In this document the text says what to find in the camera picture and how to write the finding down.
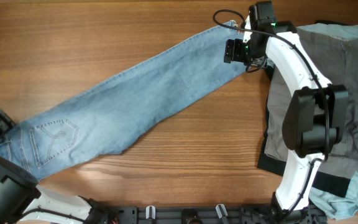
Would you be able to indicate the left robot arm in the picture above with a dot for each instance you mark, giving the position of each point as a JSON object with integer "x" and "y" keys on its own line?
{"x": 21, "y": 198}

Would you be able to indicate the black garment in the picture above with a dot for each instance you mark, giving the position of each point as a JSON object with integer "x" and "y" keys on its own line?
{"x": 314, "y": 120}

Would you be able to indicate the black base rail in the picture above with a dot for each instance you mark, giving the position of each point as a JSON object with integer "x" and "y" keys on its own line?
{"x": 197, "y": 214}

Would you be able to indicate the light blue garment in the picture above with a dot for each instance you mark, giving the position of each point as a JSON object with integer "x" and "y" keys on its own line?
{"x": 334, "y": 50}

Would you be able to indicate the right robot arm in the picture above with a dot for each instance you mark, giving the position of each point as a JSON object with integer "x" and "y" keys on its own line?
{"x": 292, "y": 210}

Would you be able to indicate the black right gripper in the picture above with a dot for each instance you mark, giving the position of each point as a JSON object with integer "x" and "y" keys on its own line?
{"x": 234, "y": 50}

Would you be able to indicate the light blue denim jeans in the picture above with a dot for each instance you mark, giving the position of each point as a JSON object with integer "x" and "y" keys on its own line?
{"x": 110, "y": 117}

